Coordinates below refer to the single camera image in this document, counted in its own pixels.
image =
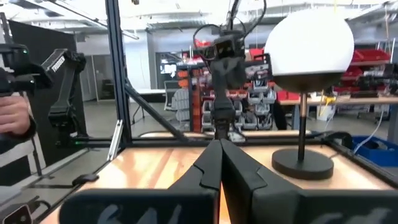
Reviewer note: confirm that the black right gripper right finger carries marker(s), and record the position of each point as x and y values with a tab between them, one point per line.
280	205

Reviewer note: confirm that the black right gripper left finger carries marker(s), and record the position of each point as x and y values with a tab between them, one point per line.
186	205

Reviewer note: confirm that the red box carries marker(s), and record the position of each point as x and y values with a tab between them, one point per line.
256	53

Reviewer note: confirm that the storage shelf with parts bins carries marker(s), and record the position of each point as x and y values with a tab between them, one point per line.
199	102

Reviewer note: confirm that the red parts bin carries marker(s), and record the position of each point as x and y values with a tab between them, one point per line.
294	95
282	95

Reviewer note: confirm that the grey chair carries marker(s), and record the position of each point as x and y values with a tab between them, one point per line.
177	96

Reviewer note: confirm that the white globe table lamp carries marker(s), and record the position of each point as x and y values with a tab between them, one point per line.
308	43

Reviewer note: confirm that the yellow object on workbench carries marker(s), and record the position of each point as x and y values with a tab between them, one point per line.
328	104

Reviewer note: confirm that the black table edge clamp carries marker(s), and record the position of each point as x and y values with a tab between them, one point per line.
85	179

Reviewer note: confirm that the blue storage bin with clutter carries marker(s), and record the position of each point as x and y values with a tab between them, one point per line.
379	154

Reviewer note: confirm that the wooden workbench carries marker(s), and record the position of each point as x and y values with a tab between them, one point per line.
357	100

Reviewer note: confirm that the person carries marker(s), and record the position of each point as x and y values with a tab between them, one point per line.
18	138

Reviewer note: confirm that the black partition panel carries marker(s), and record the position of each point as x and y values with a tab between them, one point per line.
37	37

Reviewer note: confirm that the person's hand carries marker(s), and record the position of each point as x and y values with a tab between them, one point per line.
12	115

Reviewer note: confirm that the silver aluminium bracket strip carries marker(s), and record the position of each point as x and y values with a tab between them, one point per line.
115	140

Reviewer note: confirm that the black aluminium table frame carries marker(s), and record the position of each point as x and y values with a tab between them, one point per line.
118	77

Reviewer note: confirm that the grey table-level camera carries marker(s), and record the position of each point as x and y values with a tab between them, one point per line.
17	216

